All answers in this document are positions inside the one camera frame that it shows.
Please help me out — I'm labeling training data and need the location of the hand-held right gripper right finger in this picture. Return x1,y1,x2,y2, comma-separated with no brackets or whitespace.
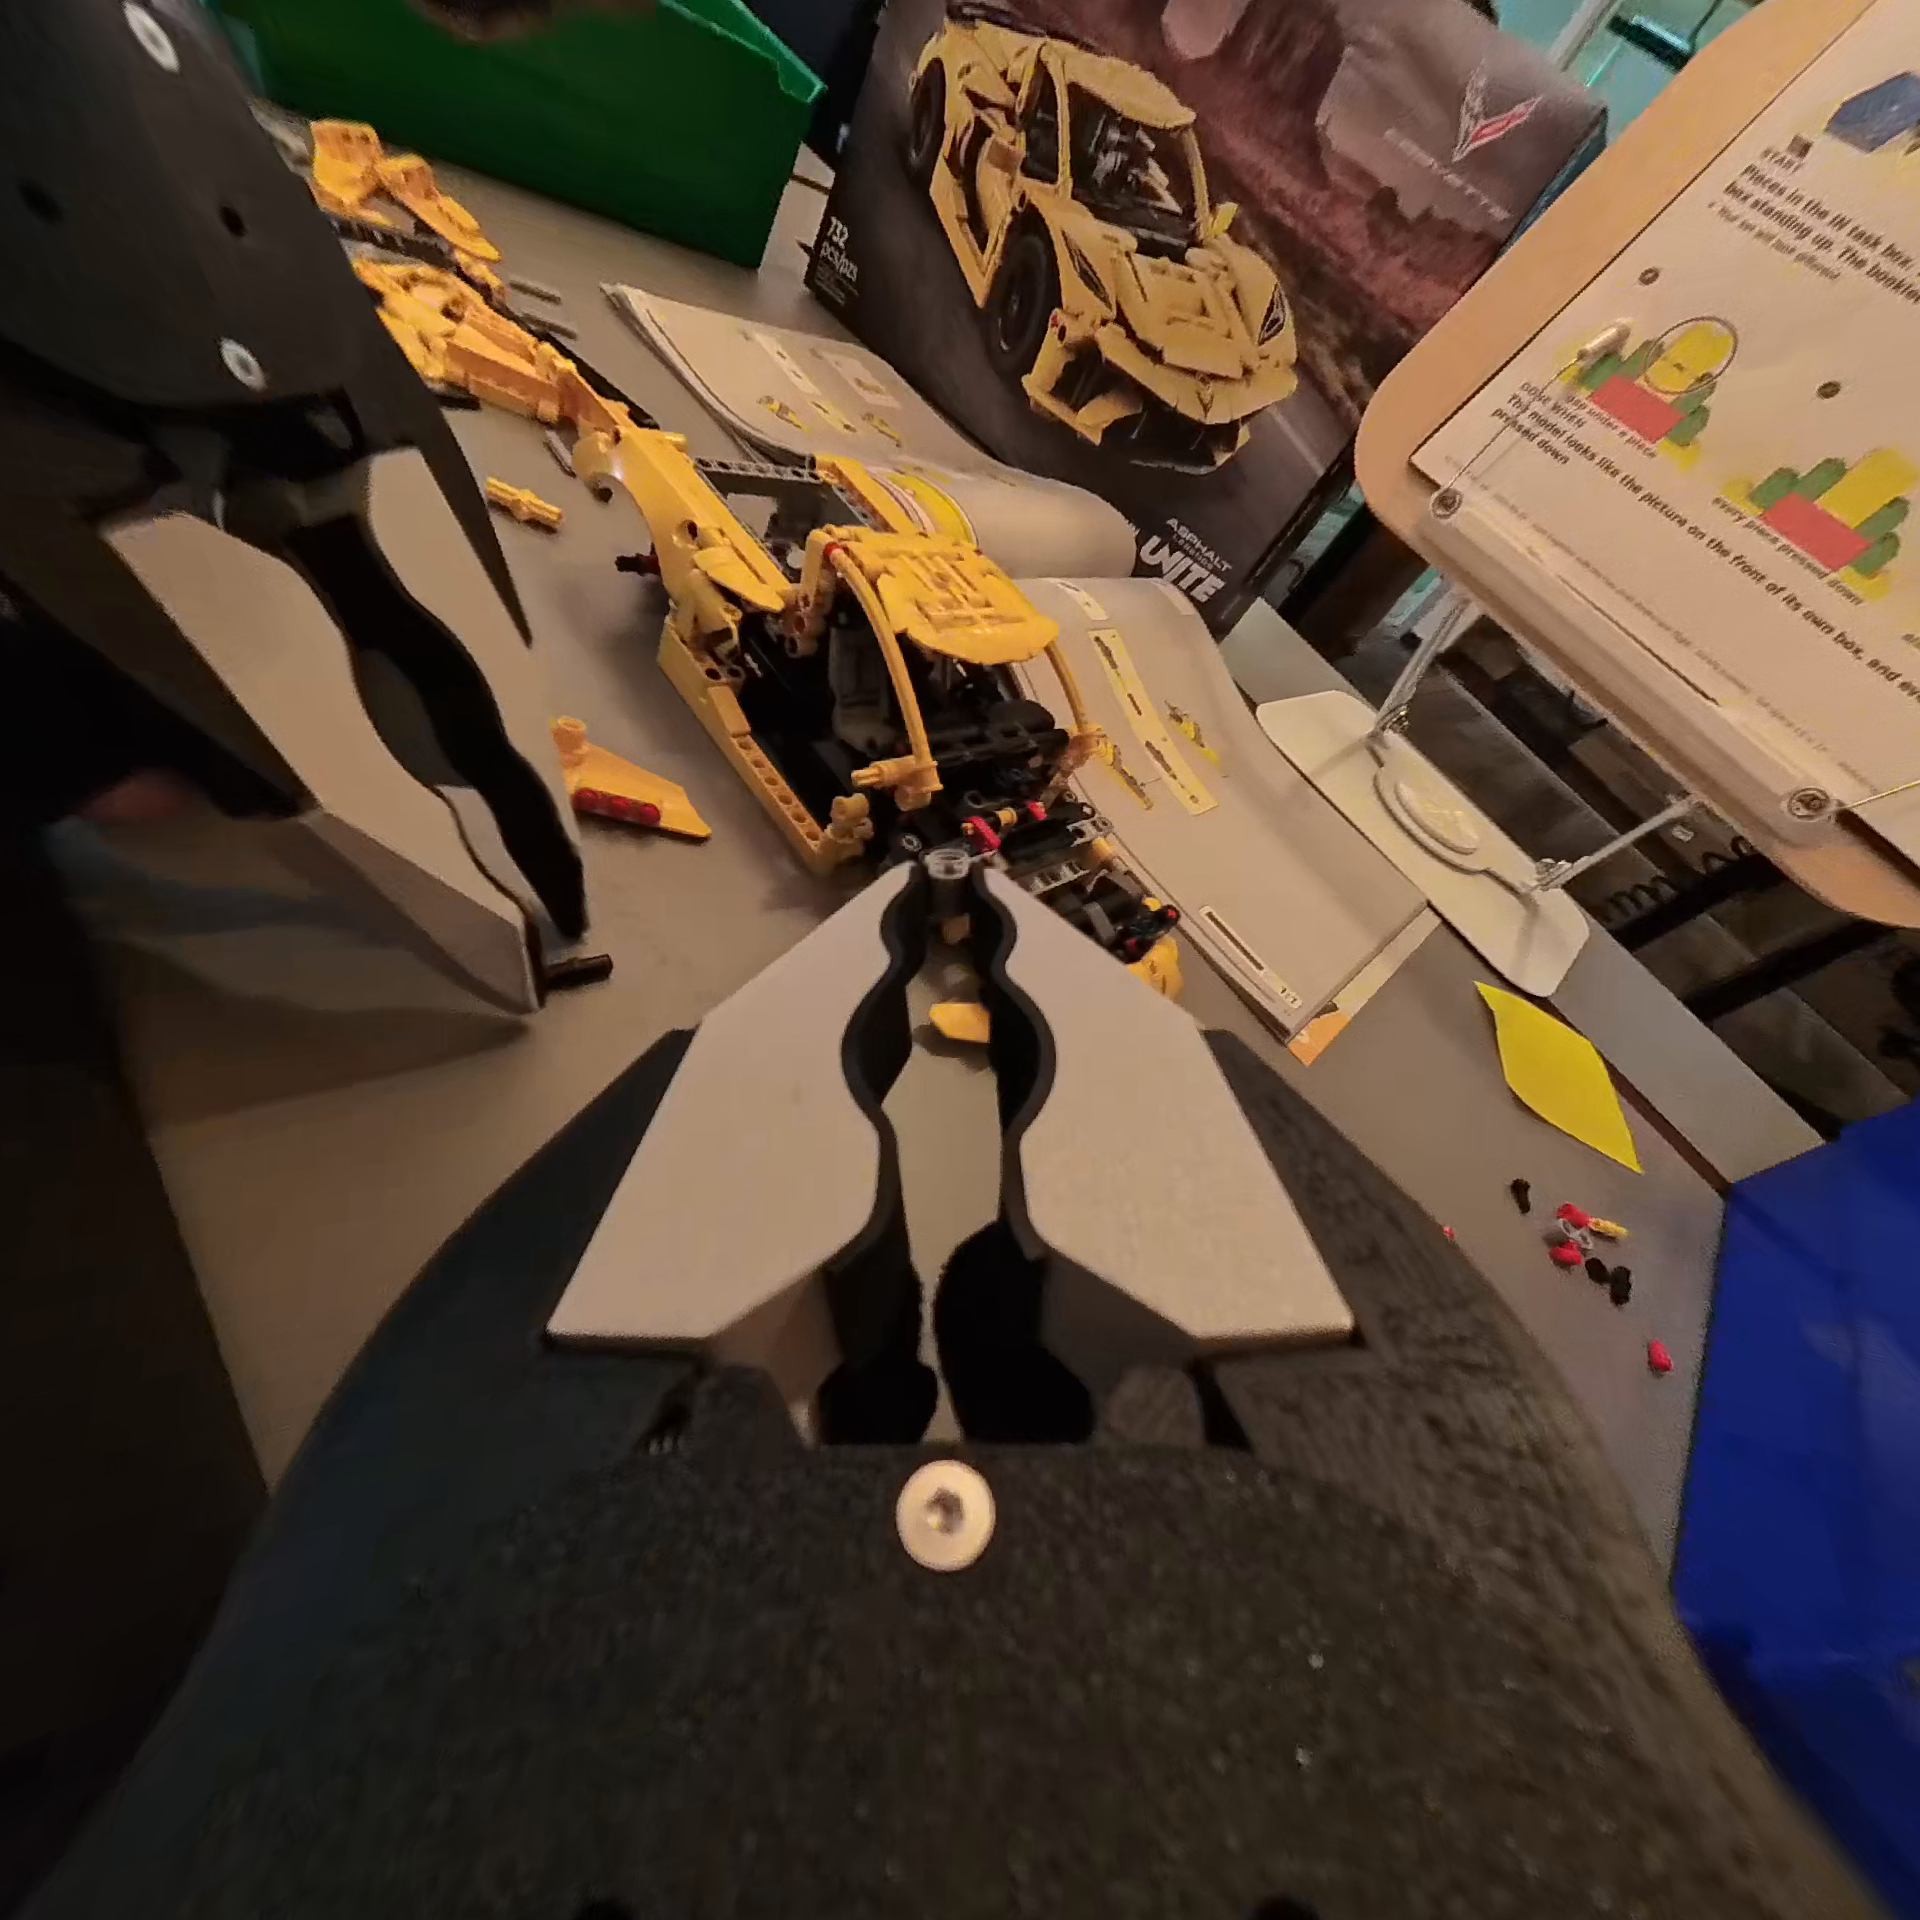
934,865,1361,1450

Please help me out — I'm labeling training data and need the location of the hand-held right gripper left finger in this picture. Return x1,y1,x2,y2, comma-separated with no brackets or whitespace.
546,865,944,1450

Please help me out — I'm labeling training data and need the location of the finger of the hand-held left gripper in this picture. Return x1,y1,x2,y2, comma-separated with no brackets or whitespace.
47,510,544,1022
299,440,590,945

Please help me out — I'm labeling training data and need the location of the yellow curved panel brick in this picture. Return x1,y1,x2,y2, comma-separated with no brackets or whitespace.
551,717,713,841

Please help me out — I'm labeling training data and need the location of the grey desk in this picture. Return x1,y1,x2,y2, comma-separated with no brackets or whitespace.
105,90,1824,1578

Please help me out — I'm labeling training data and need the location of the pile of yellow bricks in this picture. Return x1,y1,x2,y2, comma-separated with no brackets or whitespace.
306,120,634,437

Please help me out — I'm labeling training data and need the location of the building instruction booklet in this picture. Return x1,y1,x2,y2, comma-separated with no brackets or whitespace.
599,282,1427,1067

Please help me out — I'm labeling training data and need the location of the yellow paper scrap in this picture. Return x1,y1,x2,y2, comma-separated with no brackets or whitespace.
1475,984,1643,1174

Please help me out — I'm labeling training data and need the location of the green plastic bin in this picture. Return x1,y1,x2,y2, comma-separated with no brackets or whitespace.
211,0,827,270

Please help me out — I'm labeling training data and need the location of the pile of small coloured pins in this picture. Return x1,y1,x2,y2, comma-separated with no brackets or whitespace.
1506,1178,1680,1373

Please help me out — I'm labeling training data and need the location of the yellow brick toy car model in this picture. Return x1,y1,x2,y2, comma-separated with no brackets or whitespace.
577,427,1187,1046

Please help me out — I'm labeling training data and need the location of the blue plastic bin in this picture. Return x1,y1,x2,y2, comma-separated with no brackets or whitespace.
1672,1102,1920,1920

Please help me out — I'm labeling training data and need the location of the wooden board with printed sheet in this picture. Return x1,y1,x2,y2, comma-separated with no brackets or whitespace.
1354,0,1920,924

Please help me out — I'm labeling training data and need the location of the black toy car box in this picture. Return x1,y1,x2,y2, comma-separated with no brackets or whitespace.
809,0,1609,633

